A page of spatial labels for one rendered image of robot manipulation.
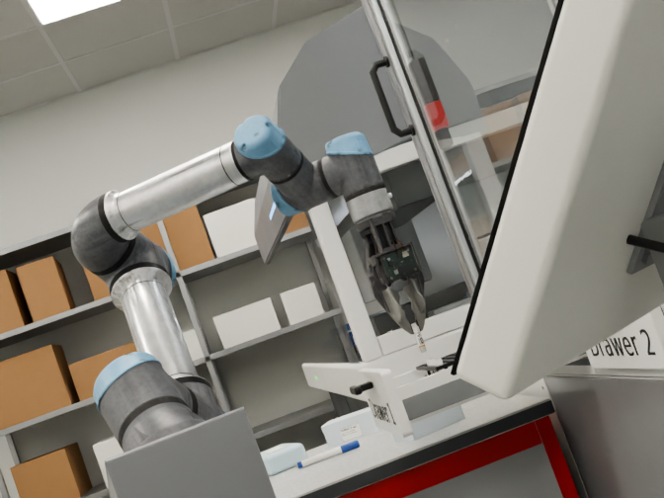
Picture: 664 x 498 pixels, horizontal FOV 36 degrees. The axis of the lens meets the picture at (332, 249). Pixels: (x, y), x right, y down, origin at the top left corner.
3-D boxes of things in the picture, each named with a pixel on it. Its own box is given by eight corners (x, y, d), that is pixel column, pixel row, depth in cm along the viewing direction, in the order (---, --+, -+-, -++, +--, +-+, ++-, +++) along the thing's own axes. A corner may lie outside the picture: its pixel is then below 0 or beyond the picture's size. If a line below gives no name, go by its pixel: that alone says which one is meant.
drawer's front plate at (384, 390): (404, 438, 161) (379, 372, 162) (376, 427, 189) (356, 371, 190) (414, 434, 161) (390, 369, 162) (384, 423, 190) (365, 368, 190)
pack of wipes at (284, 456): (309, 460, 224) (302, 441, 224) (271, 476, 220) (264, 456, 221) (290, 459, 238) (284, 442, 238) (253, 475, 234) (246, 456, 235)
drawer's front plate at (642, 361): (671, 369, 134) (640, 290, 135) (592, 368, 163) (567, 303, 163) (683, 365, 134) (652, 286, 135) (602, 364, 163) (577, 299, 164)
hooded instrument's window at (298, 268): (361, 363, 258) (300, 196, 261) (304, 363, 434) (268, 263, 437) (756, 216, 274) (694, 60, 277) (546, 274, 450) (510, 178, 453)
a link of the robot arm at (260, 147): (44, 202, 189) (269, 95, 171) (84, 231, 197) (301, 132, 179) (39, 251, 182) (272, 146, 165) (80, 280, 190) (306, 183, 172)
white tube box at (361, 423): (328, 448, 234) (320, 427, 234) (336, 441, 243) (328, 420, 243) (378, 431, 231) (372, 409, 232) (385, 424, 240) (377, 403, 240)
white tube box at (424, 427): (414, 441, 197) (407, 422, 197) (394, 442, 204) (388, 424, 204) (465, 418, 202) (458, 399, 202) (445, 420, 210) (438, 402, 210)
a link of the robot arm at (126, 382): (101, 441, 149) (70, 385, 159) (157, 471, 159) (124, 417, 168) (158, 383, 149) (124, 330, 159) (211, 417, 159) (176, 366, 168)
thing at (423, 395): (409, 424, 163) (396, 388, 163) (383, 416, 188) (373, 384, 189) (632, 339, 168) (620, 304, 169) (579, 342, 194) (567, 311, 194)
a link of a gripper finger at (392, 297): (401, 338, 173) (384, 287, 174) (395, 339, 179) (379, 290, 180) (419, 333, 174) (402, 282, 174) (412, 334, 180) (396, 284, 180)
